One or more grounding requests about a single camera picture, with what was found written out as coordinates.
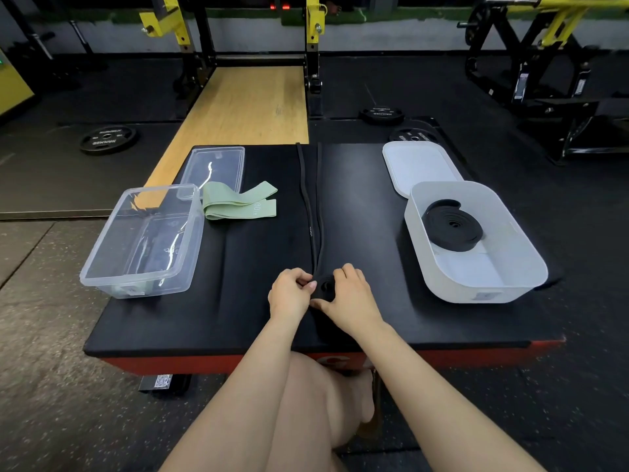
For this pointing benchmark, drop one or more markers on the person's left hand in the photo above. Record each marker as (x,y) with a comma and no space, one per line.
(290,297)

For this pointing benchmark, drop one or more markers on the person's right hand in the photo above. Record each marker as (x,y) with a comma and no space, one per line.
(351,304)

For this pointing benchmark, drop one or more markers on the thin black resistance band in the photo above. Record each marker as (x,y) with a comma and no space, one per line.
(308,211)

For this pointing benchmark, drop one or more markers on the light green resistance band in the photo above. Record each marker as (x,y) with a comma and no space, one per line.
(228,194)
(129,290)
(238,212)

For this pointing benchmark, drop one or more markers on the wide black resistance band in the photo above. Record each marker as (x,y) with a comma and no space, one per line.
(452,226)

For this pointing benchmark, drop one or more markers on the clear plastic container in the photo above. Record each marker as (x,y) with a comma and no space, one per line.
(137,245)

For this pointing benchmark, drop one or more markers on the white plastic bin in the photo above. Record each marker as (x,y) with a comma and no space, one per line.
(513,272)

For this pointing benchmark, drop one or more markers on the person's left forearm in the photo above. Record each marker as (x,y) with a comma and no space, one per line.
(231,408)

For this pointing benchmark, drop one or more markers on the person's right forearm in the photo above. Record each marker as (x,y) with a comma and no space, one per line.
(442,408)

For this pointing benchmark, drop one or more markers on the person's left leg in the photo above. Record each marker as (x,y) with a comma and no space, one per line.
(309,412)

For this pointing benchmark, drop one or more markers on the black plyo platform red side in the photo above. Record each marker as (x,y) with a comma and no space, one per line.
(236,304)

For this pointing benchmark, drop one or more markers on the brown sandal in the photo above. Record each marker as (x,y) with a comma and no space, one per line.
(377,422)

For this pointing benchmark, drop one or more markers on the clear plastic lid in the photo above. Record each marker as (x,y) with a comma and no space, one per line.
(211,169)

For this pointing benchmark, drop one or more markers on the white plastic lid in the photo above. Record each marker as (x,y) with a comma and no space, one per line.
(420,167)

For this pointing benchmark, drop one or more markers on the black weight plate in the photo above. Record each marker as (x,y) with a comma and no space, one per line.
(415,135)
(382,116)
(108,140)

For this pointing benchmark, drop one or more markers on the wooden lifting platform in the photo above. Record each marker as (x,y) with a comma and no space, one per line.
(241,113)

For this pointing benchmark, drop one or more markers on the yellow black squat rack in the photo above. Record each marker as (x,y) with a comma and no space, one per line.
(313,58)

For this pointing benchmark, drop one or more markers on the yellow black exercise machine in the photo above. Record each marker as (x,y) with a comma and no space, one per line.
(535,63)

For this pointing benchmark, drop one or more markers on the black upright bar holder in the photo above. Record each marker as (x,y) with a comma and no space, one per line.
(81,39)

